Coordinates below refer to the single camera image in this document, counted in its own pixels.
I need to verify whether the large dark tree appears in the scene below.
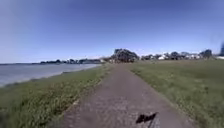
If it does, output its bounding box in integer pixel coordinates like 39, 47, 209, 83
110, 48, 140, 64

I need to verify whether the grey gravel path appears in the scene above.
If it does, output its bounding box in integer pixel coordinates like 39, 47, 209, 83
57, 63, 200, 128

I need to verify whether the distant wooded shoreline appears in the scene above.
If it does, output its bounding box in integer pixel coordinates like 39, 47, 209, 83
39, 58, 111, 65

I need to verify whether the row of distant trees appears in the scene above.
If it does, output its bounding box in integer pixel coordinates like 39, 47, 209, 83
139, 48, 214, 61

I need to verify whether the grass strip beside water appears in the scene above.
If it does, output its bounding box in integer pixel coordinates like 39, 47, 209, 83
0, 63, 115, 128

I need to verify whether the grass field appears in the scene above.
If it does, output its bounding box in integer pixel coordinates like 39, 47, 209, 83
125, 58, 224, 128

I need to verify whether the row of distant buildings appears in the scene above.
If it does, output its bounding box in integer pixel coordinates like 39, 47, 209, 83
156, 53, 224, 61

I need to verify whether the grey-blue water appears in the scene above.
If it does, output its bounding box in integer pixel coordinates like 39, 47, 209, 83
0, 62, 102, 88

